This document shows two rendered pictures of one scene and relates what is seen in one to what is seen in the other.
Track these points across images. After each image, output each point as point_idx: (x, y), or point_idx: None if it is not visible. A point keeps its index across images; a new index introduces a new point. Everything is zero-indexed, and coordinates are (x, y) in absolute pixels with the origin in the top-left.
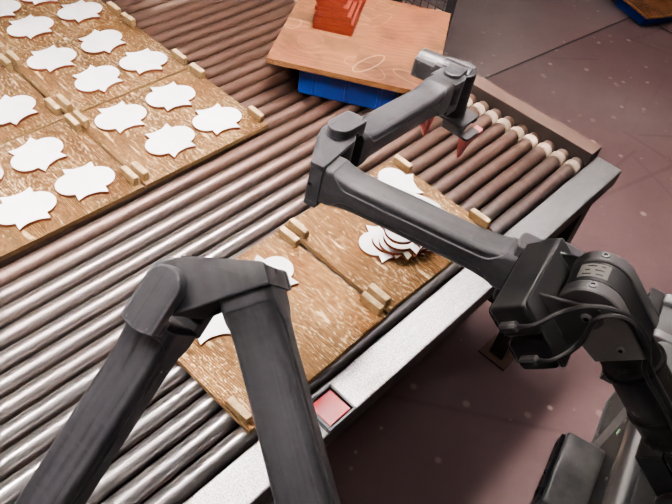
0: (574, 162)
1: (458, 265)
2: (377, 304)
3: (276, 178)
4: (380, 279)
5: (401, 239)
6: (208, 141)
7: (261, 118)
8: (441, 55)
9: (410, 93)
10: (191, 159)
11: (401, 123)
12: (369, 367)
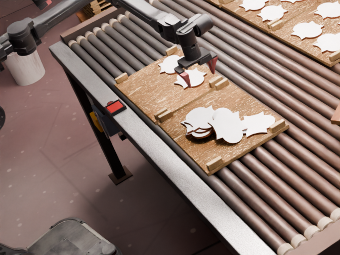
0: (284, 248)
1: (186, 159)
2: (156, 113)
3: (275, 77)
4: (179, 119)
5: (190, 114)
6: (308, 44)
7: (329, 57)
8: (197, 20)
9: (152, 6)
10: (291, 41)
11: (128, 5)
12: (131, 121)
